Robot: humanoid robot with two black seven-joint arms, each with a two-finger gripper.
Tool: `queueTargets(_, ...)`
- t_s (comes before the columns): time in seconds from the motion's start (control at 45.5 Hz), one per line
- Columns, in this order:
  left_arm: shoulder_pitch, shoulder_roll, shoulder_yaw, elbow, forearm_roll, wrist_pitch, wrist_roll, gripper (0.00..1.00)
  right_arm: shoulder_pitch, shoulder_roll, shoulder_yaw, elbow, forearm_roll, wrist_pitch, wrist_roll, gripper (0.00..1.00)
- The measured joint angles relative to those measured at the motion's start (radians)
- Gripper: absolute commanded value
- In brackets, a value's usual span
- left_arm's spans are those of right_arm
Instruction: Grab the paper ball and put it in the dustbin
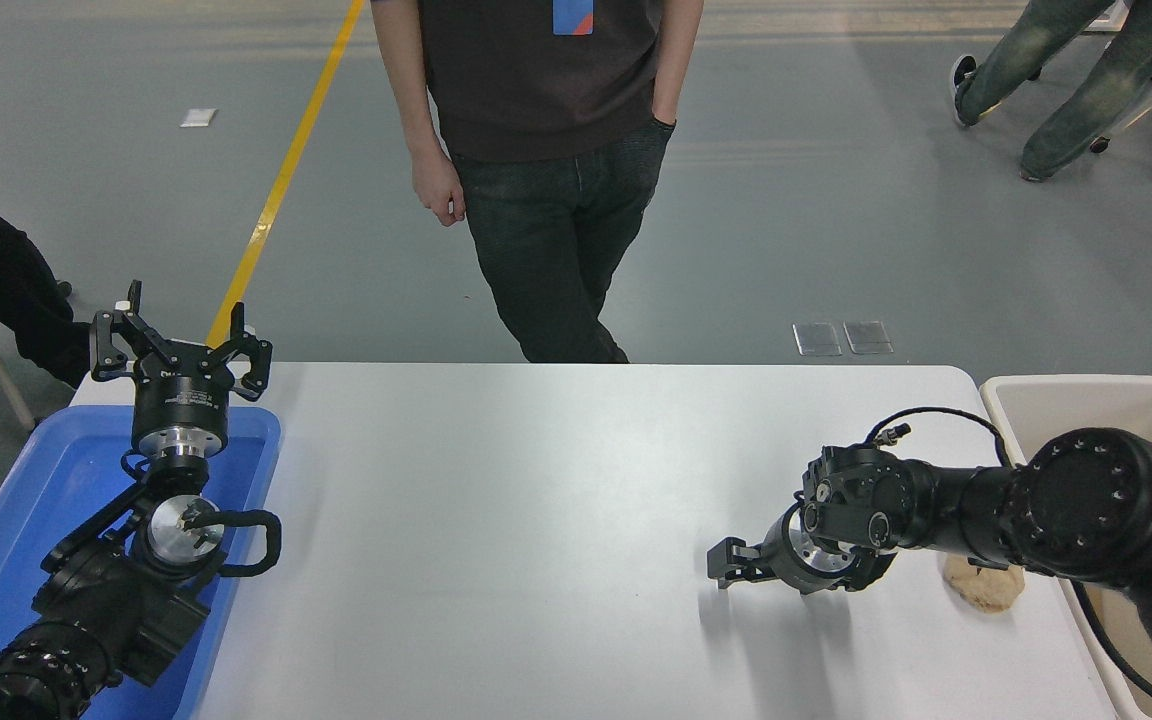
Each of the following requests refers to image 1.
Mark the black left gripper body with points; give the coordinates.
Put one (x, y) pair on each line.
(181, 398)

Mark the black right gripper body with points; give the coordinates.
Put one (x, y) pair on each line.
(784, 555)

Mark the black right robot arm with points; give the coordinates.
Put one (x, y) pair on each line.
(1086, 500)

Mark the standing person's right forearm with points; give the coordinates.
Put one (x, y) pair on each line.
(416, 110)

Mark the standing person's left forearm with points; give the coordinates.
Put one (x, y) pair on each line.
(676, 70)

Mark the standing person's right hand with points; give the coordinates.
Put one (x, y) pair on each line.
(439, 190)

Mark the blue plastic tray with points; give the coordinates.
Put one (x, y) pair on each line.
(36, 480)

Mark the white floor tag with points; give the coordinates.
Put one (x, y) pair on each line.
(199, 117)

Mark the silver floor plate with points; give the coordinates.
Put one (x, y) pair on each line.
(868, 337)
(817, 339)

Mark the large pale bin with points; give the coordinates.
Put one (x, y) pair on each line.
(1086, 400)

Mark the standing person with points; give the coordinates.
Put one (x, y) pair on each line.
(536, 150)

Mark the blue red badge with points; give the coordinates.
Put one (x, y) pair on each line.
(573, 15)

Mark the white office chair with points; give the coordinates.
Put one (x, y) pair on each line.
(1099, 145)

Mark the walking person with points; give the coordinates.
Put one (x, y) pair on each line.
(1096, 80)

